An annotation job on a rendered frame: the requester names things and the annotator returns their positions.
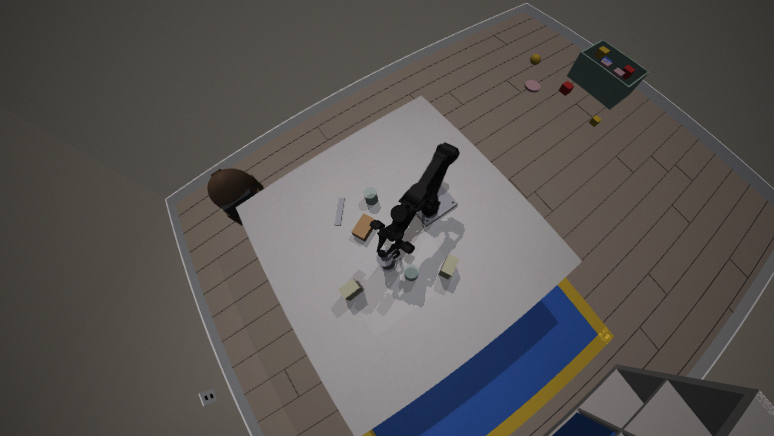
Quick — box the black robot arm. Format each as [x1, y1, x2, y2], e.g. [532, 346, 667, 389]
[382, 142, 460, 242]

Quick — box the french press coffee maker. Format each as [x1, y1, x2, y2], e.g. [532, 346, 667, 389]
[376, 249, 401, 272]

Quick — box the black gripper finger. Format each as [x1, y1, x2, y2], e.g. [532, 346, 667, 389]
[384, 243, 401, 258]
[376, 232, 387, 253]

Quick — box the grey flat bar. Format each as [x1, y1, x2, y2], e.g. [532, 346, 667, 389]
[334, 198, 345, 226]

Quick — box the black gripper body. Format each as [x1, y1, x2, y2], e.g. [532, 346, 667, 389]
[369, 220, 415, 254]

